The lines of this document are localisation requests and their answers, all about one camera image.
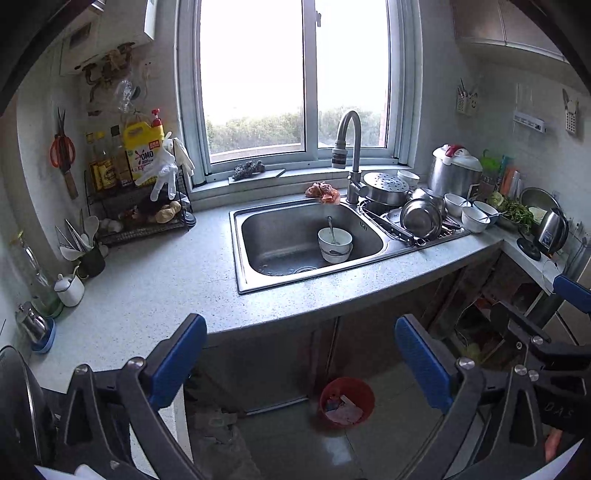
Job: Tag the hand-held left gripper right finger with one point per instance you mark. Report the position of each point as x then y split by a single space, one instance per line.
422 360

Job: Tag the white water heater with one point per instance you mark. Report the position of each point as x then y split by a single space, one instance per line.
106 41

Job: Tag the silver rice cooker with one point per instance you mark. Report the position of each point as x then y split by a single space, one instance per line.
452 175

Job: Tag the white rubber glove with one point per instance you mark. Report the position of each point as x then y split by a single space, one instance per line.
161 173

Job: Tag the clear glass bottle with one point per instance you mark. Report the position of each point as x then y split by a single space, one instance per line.
39 286

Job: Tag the metal spoon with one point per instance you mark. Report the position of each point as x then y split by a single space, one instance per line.
329 226

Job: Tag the steel pot with perforated lid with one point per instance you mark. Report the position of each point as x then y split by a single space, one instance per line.
385 184

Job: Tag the green plastic container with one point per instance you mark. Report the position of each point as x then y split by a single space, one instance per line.
490 166

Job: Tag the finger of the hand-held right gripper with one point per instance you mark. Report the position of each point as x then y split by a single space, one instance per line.
505 321
572 290

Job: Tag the steel basin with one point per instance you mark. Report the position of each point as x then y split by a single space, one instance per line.
418 219

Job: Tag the stainless steel sink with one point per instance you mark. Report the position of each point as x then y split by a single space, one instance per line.
277 240

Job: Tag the black utensil cup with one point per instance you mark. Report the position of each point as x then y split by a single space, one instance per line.
94 263

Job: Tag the grey kitchen faucet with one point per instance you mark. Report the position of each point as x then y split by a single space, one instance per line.
355 152

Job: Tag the metal base cabinet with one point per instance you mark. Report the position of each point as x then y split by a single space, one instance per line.
258 369

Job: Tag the wall cabinet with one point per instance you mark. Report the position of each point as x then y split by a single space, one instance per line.
498 23

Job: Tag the patterned white bowl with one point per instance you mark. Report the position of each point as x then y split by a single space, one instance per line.
337 257

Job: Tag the black round sink plug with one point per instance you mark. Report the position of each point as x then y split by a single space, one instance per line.
188 216

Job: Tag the cooking oil bottle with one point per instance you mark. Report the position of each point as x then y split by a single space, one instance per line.
104 170

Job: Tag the garlic bulb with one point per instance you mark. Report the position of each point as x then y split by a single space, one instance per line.
104 250
113 226

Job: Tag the blue dish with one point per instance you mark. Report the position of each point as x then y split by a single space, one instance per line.
48 341

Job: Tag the pink plastic bag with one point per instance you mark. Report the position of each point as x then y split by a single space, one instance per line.
348 413

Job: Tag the red plastic bin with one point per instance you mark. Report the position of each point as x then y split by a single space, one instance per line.
358 392

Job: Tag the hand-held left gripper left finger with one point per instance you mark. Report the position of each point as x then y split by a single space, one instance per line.
180 360

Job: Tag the orange rag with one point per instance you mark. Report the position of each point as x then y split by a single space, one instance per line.
323 191

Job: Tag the metal dish rack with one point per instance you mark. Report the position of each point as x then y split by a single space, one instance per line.
450 229

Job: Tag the ginger root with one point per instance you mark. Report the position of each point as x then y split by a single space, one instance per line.
168 211

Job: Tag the steel wool scrubber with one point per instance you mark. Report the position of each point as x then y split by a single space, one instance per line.
249 170

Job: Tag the blue plastic bag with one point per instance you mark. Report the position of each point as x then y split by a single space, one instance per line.
332 405

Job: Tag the clear plastic bag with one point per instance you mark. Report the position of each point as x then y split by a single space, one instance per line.
125 94

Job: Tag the white wall caddy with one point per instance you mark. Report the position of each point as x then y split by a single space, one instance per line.
466 102
571 117

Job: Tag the white plastic spoon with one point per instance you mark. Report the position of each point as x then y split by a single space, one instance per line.
91 226
71 253
86 240

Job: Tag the green leafy vegetables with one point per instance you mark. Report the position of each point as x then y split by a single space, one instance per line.
517 212

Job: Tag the white condiment jar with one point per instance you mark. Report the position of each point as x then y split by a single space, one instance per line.
71 290

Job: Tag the black kettle base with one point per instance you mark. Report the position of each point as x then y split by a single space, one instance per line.
528 249

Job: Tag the steel electric kettle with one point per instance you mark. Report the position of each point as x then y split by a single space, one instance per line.
549 233

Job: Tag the dark sauce bottle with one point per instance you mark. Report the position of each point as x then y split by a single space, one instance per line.
122 166

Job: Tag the yellow detergent jug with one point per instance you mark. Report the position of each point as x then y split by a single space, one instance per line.
143 147

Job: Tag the small steel pot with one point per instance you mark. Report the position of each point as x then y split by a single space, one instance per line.
32 323

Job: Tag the cream rubber glove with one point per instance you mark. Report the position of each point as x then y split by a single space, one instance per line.
183 154

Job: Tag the window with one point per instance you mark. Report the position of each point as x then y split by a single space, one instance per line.
254 69

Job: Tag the dark round pan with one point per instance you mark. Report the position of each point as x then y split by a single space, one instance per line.
18 406

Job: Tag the person's right hand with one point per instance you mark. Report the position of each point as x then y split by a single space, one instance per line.
553 445

